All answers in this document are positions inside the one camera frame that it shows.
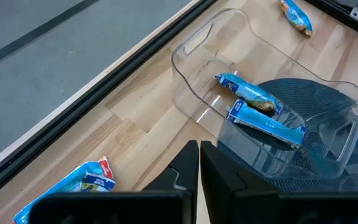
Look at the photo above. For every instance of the black aluminium table frame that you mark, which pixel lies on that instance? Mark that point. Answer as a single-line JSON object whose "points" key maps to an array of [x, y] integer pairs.
{"points": [[89, 99]]}

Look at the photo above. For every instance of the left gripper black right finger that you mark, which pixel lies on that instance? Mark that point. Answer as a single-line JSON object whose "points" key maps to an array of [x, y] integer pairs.
{"points": [[244, 205]]}

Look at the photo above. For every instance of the black round mat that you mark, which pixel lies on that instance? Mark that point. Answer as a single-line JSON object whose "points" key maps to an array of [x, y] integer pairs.
{"points": [[306, 93]]}

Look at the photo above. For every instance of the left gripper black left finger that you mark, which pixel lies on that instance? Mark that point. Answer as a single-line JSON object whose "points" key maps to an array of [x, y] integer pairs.
{"points": [[179, 205]]}

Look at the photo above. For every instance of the blue snack packet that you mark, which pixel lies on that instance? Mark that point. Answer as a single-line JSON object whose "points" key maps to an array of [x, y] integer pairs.
{"points": [[295, 17], [73, 179]]}

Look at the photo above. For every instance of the blue-label Chewy granola bar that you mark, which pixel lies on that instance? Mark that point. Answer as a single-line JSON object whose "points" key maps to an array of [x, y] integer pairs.
{"points": [[247, 91], [98, 183], [266, 121]]}

